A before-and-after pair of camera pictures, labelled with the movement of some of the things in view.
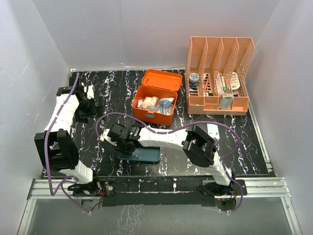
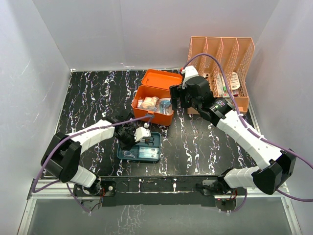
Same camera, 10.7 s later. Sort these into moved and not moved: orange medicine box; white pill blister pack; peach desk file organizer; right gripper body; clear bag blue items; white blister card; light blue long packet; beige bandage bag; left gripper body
Moved: white blister card; right gripper body; left gripper body
Not moved: white pill blister pack; light blue long packet; peach desk file organizer; beige bandage bag; clear bag blue items; orange medicine box
